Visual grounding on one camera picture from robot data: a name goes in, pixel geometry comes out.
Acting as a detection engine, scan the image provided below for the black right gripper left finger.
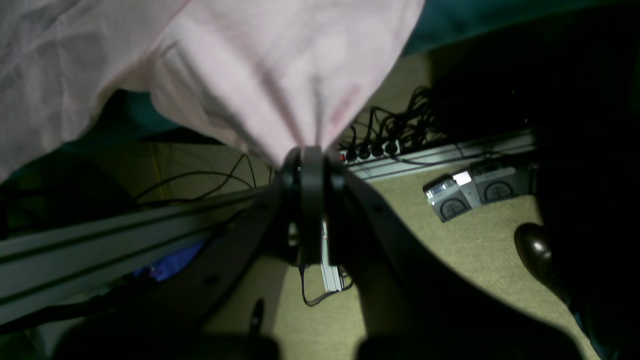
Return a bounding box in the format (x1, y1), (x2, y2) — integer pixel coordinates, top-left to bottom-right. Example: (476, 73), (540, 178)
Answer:
(53, 148), (301, 360)

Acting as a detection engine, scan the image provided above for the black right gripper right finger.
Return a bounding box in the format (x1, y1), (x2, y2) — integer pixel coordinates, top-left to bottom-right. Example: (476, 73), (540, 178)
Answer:
(300, 146), (582, 360)

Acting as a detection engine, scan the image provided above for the pink T-shirt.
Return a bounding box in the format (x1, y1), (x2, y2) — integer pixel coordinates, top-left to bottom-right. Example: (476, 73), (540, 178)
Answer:
(0, 0), (426, 181)

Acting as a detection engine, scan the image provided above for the black power strip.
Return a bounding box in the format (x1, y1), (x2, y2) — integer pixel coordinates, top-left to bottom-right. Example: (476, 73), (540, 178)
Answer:
(338, 140), (403, 165)

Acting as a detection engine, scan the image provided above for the teal table cloth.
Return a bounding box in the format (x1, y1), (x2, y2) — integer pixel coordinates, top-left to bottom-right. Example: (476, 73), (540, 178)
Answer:
(0, 0), (640, 166)

